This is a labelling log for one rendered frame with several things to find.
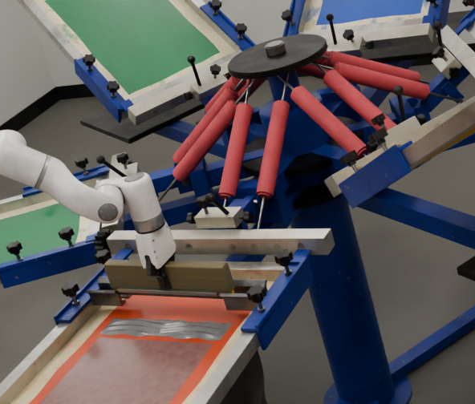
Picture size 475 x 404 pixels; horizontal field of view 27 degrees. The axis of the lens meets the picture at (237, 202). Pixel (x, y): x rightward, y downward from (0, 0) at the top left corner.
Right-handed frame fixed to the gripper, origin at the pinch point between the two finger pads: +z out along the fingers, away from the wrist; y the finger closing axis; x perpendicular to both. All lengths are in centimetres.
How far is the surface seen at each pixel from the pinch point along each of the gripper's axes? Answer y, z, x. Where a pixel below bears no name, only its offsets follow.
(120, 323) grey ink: 7.4, 9.4, -13.3
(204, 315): 1.9, 9.6, 8.8
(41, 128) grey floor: -355, 107, -355
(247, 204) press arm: -40.0, 0.9, 3.3
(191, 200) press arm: -64, 12, -32
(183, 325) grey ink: 7.0, 9.3, 5.6
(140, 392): 32.3, 9.8, 8.0
